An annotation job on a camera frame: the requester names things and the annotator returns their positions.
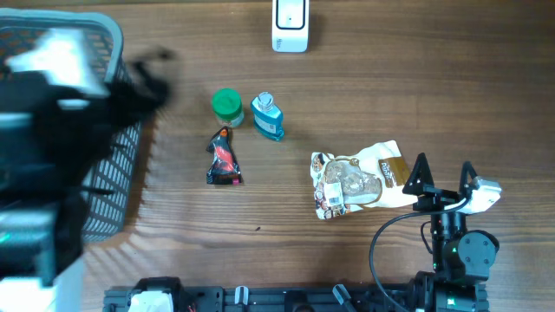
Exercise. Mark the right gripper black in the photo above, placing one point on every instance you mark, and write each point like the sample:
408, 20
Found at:
437, 198

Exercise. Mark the beige snack bag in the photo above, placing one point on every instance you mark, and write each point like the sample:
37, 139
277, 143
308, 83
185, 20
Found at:
374, 177

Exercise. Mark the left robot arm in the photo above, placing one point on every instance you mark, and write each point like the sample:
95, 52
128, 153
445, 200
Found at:
50, 137

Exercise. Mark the green lid jar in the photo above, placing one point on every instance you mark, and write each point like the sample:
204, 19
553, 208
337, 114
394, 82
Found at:
228, 108

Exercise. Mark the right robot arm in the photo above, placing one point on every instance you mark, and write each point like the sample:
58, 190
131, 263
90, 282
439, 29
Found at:
462, 259

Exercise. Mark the grey plastic mesh basket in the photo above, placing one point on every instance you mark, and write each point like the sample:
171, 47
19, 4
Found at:
105, 41

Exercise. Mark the red black snack pouch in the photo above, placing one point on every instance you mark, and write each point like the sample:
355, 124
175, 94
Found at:
224, 169

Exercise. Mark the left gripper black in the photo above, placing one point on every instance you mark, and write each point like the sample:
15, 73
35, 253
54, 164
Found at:
131, 91

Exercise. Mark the white barcode scanner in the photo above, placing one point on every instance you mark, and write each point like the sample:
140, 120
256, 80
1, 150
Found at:
290, 25

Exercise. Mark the blue mouthwash bottle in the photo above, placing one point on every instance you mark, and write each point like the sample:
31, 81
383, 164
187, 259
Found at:
268, 117

